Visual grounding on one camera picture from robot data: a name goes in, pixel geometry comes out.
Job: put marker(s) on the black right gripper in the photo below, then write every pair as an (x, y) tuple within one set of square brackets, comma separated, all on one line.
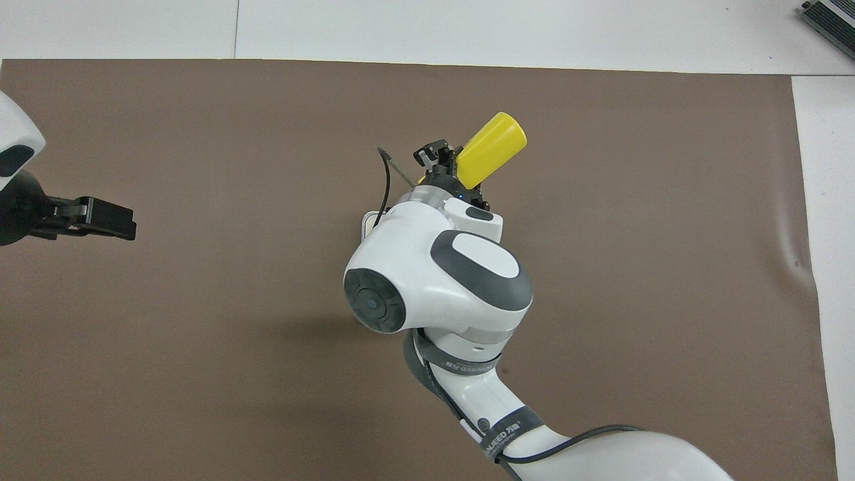
[(444, 182)]

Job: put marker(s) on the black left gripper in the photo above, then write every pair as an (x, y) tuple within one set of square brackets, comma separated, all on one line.
[(23, 214)]

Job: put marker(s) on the yellow squeeze bottle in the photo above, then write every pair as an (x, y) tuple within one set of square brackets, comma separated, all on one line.
[(491, 150)]

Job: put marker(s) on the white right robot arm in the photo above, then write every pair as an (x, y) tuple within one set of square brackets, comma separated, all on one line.
[(434, 267)]

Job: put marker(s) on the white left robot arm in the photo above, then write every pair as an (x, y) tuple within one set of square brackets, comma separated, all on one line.
[(13, 133)]

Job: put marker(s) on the silver digital kitchen scale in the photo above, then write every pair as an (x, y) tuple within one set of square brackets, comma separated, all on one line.
[(367, 224)]

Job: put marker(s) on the brown paper table mat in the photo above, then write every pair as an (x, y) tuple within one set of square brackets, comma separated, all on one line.
[(200, 334)]

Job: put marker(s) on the grey ribbed metal device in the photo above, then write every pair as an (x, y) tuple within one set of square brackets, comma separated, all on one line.
[(831, 20)]

